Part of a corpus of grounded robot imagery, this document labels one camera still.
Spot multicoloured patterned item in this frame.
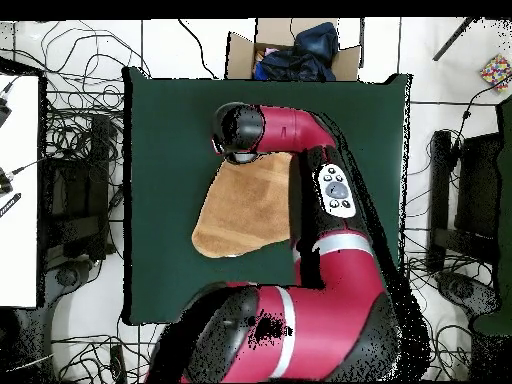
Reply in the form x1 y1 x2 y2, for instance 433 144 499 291
479 53 512 93

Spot brown cardboard box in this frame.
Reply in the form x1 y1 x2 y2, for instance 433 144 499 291
225 17 363 82

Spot black slotted bar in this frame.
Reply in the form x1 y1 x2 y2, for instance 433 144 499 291
0 192 22 219

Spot black equipment rack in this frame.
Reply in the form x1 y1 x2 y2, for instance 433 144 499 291
427 129 503 273
39 115 121 261

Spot black metal bar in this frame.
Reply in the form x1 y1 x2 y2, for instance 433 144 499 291
432 17 479 62

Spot dark blue clothing pile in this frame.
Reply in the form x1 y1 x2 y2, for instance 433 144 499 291
253 21 341 82

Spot orange terry towel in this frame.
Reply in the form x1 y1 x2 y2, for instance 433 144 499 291
190 151 295 259

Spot black cable tangle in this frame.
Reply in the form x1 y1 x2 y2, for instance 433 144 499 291
403 223 481 381

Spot black device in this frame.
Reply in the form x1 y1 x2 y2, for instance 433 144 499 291
0 166 15 196
0 93 13 127

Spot black power strip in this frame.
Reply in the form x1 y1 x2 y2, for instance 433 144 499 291
109 343 128 383

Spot black stand foot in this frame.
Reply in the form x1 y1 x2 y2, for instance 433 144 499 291
435 271 501 321
41 257 99 317

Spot green covered side table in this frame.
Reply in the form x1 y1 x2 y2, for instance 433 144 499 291
471 95 512 337

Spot dark green table cloth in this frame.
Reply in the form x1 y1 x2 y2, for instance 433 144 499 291
123 67 411 327

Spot loose black floor cables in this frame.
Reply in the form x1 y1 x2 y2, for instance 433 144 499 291
0 19 152 161
51 315 165 383

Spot white side table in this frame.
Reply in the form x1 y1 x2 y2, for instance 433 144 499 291
0 73 41 309

